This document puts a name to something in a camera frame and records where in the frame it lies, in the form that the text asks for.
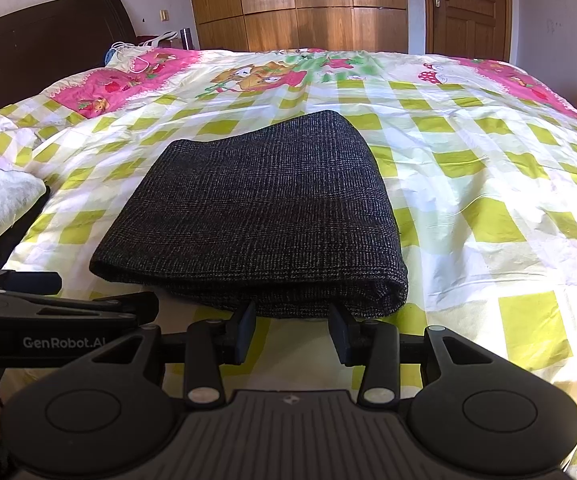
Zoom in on wooden door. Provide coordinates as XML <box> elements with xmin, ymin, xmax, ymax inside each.
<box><xmin>423</xmin><ymin>0</ymin><xmax>514</xmax><ymax>63</ymax></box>

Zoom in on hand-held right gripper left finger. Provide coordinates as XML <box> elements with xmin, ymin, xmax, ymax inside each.
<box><xmin>76</xmin><ymin>301</ymin><xmax>259</xmax><ymax>408</ymax></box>

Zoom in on white cable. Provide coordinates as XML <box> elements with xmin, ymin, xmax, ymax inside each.
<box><xmin>110</xmin><ymin>41</ymin><xmax>152</xmax><ymax>74</ymax></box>

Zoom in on white-handled bag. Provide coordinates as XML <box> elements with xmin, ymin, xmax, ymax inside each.
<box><xmin>136</xmin><ymin>30</ymin><xmax>182</xmax><ymax>50</ymax></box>

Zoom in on wooden wardrobe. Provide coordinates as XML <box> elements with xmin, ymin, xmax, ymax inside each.
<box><xmin>184</xmin><ymin>0</ymin><xmax>409</xmax><ymax>55</ymax></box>

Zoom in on printed checked quilt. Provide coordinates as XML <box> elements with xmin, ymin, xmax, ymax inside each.
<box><xmin>0</xmin><ymin>47</ymin><xmax>577</xmax><ymax>480</ymax></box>

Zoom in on dark brown headboard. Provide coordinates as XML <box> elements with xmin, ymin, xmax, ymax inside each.
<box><xmin>0</xmin><ymin>0</ymin><xmax>139</xmax><ymax>133</ymax></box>

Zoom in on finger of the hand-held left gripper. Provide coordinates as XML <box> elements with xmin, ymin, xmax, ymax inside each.
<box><xmin>27</xmin><ymin>291</ymin><xmax>161</xmax><ymax>322</ymax></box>
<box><xmin>0</xmin><ymin>266</ymin><xmax>63</xmax><ymax>296</ymax></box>

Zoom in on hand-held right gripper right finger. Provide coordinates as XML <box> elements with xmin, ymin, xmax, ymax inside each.
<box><xmin>328</xmin><ymin>304</ymin><xmax>515</xmax><ymax>408</ymax></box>

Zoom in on dark grey checked pants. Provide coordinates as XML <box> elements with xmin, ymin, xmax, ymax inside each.
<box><xmin>90</xmin><ymin>109</ymin><xmax>409</xmax><ymax>320</ymax></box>

